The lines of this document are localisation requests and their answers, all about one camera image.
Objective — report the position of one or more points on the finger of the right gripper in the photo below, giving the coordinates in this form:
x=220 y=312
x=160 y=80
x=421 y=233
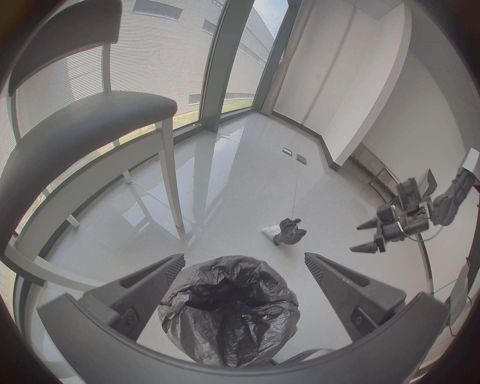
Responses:
x=367 y=247
x=370 y=224

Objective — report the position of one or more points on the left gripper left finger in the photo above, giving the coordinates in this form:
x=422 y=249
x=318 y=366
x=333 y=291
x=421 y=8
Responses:
x=142 y=296

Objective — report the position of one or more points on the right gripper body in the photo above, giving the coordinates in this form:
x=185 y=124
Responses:
x=412 y=223

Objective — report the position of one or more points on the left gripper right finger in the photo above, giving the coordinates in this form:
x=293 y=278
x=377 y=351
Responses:
x=356 y=300

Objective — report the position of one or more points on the black plastic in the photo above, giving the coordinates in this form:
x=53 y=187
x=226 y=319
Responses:
x=288 y=232

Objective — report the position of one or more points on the black plastic bag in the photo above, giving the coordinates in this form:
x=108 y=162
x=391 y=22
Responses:
x=232 y=311

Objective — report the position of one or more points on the white paper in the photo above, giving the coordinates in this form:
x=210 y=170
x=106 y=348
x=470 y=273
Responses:
x=270 y=230

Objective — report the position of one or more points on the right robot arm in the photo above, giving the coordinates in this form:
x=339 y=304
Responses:
x=446 y=204

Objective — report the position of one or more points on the white chair dark grey seat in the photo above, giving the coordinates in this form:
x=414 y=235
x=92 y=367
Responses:
x=75 y=123

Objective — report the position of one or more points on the window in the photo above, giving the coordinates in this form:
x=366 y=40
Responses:
x=219 y=75

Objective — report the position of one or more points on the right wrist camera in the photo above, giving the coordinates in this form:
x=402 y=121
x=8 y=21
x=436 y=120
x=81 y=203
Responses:
x=386 y=214

